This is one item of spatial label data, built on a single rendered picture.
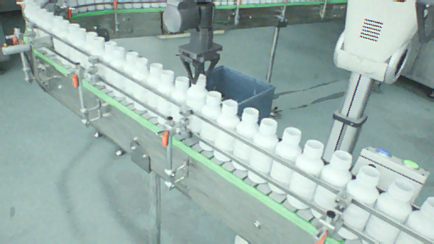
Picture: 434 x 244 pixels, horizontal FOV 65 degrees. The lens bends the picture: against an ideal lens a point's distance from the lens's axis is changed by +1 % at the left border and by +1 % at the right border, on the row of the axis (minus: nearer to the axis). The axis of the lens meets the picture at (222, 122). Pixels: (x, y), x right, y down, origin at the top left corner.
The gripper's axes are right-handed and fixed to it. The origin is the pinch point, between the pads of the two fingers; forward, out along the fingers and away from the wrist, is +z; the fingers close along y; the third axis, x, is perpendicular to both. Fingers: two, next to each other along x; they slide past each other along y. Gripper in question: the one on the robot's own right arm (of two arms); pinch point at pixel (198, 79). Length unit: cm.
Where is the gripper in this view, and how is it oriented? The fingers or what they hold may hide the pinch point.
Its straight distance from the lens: 90.9
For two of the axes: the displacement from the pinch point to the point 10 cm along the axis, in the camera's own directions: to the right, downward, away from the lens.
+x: 7.5, 4.1, -5.3
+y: -6.6, 3.4, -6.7
